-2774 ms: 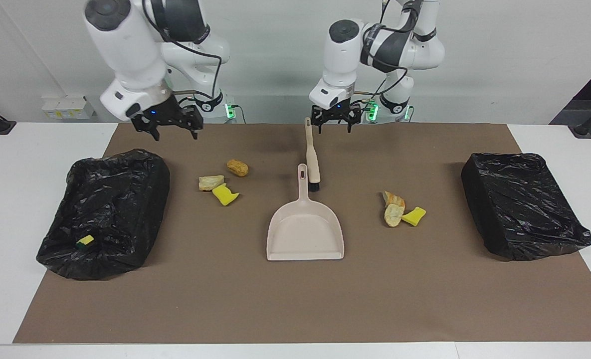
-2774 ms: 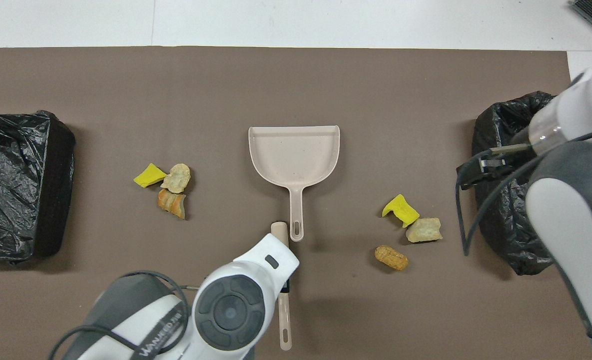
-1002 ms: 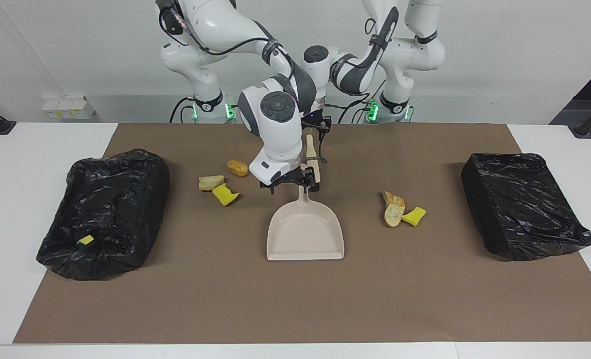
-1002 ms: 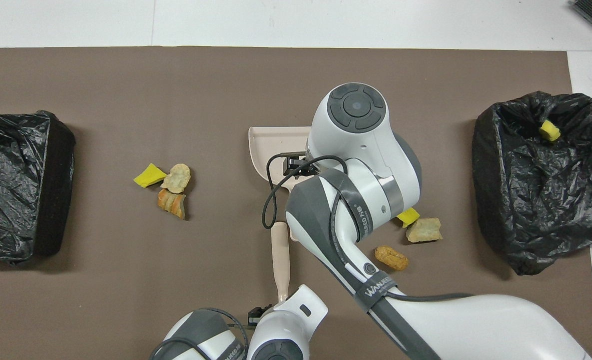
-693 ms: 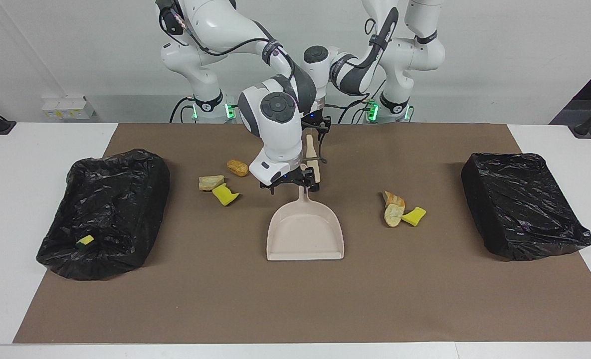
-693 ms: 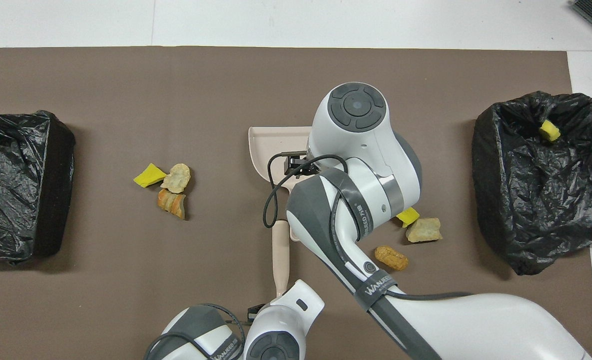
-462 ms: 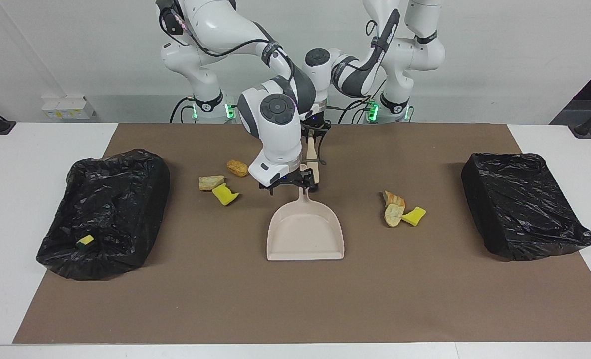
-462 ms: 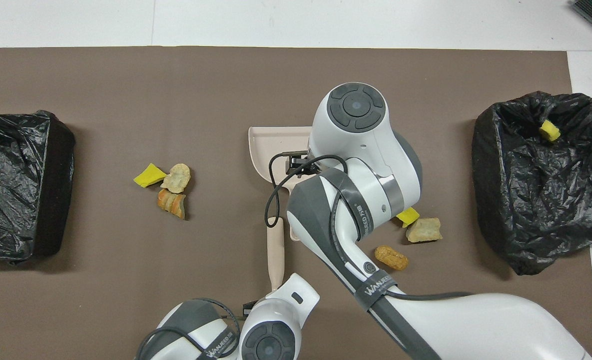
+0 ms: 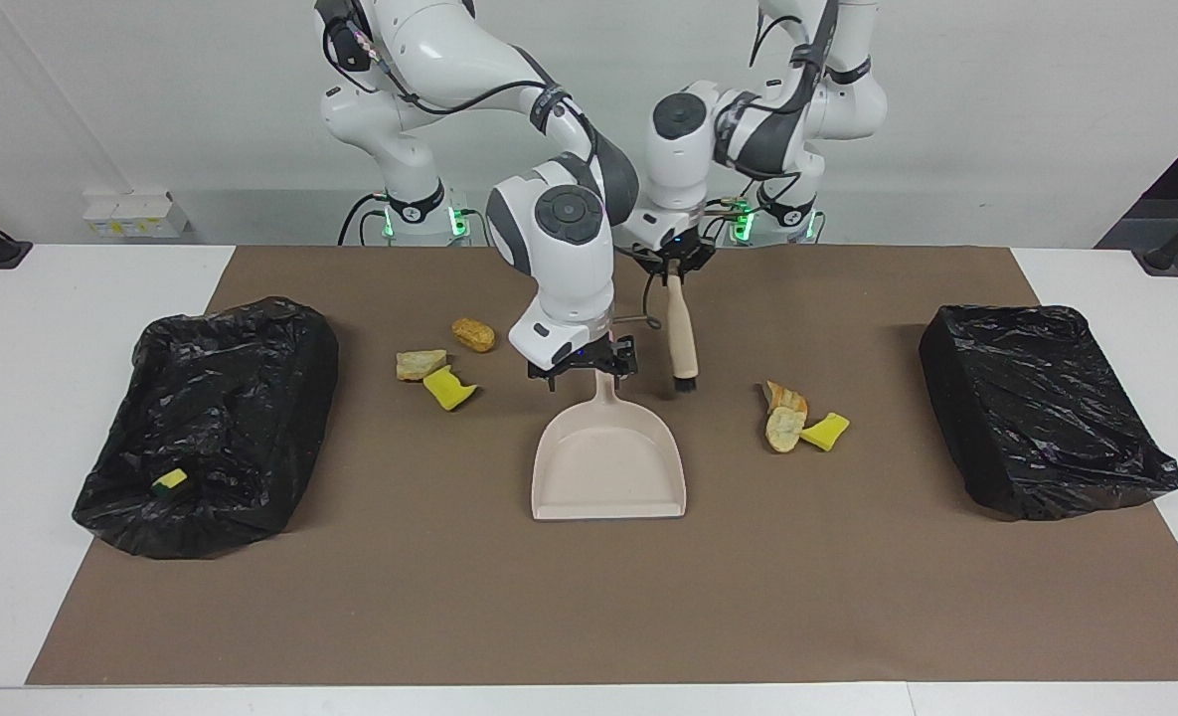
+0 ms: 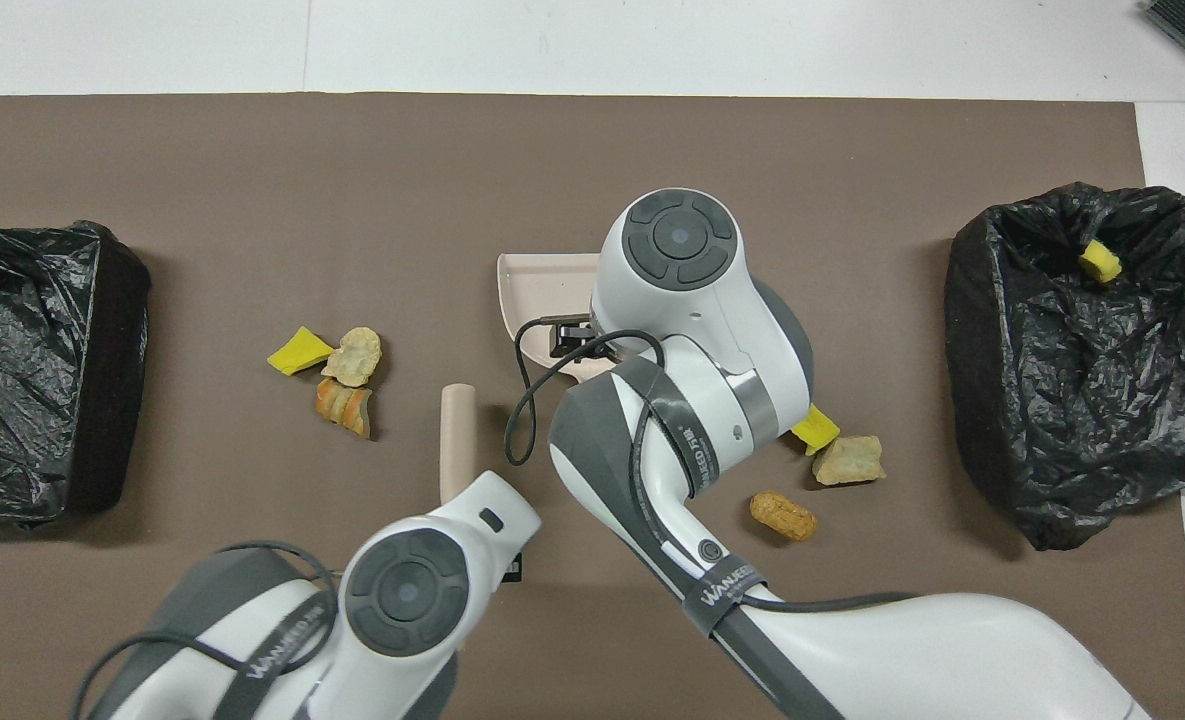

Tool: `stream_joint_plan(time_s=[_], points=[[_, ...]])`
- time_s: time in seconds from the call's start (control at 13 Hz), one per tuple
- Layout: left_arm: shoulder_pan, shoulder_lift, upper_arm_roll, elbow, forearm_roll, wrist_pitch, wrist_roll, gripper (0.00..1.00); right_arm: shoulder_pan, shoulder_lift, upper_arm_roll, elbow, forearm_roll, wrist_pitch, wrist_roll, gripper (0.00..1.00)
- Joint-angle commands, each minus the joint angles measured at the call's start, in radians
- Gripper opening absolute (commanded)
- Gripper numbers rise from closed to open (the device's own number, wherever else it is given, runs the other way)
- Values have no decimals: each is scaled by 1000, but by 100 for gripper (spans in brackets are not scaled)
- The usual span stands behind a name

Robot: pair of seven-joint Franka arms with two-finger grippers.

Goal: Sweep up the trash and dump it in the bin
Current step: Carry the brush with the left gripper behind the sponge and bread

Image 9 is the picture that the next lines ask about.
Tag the white wall socket box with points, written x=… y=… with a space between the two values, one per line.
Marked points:
x=136 y=214

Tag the brown peanut shaped bread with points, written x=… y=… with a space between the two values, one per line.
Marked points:
x=473 y=335

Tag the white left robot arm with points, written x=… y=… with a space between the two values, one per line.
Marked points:
x=683 y=149

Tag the beige plastic dustpan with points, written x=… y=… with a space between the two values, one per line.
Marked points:
x=608 y=467

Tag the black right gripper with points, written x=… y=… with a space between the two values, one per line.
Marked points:
x=574 y=361

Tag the small yellow sponge piece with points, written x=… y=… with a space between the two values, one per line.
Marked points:
x=170 y=482

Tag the brown table mat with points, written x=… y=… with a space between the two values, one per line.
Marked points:
x=588 y=597

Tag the beige hand brush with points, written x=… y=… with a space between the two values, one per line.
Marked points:
x=681 y=328

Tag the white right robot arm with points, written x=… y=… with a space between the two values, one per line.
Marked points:
x=569 y=268

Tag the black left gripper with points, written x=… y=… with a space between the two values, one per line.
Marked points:
x=683 y=254

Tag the black bag lined bin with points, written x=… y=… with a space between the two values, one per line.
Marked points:
x=1036 y=408
x=231 y=418

